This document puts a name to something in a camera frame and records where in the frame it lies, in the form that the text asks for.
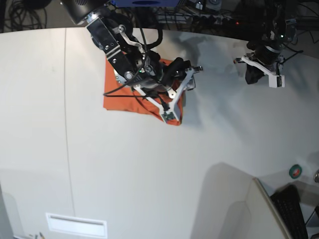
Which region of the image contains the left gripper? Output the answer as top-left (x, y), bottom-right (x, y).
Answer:
top-left (234, 41), bottom-right (283, 88)

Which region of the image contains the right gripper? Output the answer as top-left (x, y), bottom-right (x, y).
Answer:
top-left (113, 56), bottom-right (203, 120)

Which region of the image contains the orange t-shirt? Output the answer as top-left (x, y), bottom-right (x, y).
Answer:
top-left (103, 56), bottom-right (187, 127)

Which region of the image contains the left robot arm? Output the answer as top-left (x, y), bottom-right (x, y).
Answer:
top-left (234, 0), bottom-right (297, 88)

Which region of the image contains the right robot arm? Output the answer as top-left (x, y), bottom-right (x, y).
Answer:
top-left (62, 0), bottom-right (202, 125)

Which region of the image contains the green tape roll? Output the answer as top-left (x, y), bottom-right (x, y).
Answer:
top-left (289, 164), bottom-right (303, 179)

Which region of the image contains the black keyboard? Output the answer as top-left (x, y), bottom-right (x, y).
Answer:
top-left (270, 184), bottom-right (308, 239)

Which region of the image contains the white label plate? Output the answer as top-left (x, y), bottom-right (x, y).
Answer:
top-left (46, 213), bottom-right (108, 239)

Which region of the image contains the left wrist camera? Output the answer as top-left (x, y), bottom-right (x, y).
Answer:
top-left (276, 75), bottom-right (285, 88)

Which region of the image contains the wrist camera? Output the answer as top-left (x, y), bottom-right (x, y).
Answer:
top-left (276, 75), bottom-right (285, 88)
top-left (161, 112), bottom-right (175, 123)

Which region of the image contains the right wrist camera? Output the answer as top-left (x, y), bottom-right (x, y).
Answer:
top-left (161, 112), bottom-right (175, 123)

